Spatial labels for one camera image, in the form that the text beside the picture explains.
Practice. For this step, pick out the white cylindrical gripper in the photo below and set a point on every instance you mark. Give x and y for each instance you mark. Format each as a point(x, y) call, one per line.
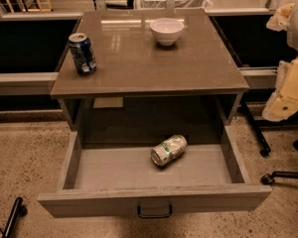
point(283, 103)

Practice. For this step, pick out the silver green 7up can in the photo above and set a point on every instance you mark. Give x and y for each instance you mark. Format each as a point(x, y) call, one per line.
point(169, 150)

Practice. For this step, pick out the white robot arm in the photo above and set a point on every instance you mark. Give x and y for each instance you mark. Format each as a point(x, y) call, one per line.
point(283, 102)

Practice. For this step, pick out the grey counter cabinet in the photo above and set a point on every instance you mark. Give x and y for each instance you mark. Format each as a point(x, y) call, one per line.
point(129, 62)

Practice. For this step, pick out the blue soda can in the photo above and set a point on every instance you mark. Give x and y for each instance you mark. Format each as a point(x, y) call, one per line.
point(82, 53)

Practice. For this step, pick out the grey open drawer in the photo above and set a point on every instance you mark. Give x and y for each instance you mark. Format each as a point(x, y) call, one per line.
point(115, 181)

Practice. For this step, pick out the black angled stand leg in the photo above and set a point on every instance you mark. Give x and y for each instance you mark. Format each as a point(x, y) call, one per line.
point(264, 147)

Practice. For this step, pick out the white bowl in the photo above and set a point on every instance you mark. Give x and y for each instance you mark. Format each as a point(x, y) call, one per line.
point(166, 31)

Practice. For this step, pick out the black chair leg with caster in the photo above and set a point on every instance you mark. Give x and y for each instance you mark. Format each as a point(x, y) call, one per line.
point(270, 178)

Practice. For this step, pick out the black stand leg left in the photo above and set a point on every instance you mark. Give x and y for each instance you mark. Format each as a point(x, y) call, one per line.
point(18, 210)

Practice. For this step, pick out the white wire basket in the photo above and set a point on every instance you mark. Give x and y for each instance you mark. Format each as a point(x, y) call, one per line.
point(183, 4)

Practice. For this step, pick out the black drawer handle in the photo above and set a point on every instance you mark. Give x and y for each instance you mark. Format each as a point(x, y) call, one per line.
point(155, 213)

